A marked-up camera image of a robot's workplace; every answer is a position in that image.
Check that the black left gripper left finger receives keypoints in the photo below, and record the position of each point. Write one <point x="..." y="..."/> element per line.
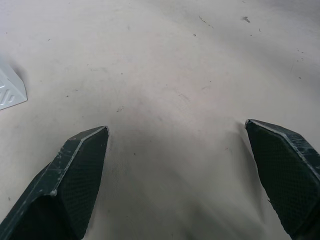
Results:
<point x="72" y="180"/>

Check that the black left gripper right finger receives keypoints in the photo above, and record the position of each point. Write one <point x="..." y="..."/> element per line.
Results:
<point x="287" y="175"/>

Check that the white plastic object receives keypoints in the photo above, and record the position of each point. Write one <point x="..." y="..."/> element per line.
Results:
<point x="8" y="87"/>

